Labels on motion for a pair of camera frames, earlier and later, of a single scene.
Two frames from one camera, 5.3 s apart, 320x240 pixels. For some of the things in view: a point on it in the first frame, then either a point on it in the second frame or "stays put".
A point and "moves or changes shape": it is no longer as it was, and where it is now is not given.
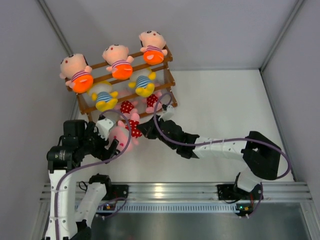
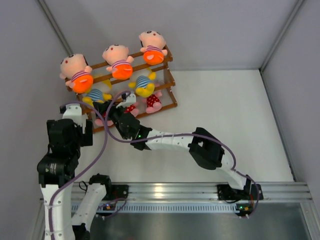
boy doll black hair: [75, 70] stays put
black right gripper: [148, 129] → [101, 106]
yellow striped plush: [101, 92] moves or changes shape
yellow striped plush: [144, 85] stays put
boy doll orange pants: [117, 56] stays put
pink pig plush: [153, 104] stays put
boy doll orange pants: [153, 43] stays put
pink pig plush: [124, 134] moves or changes shape
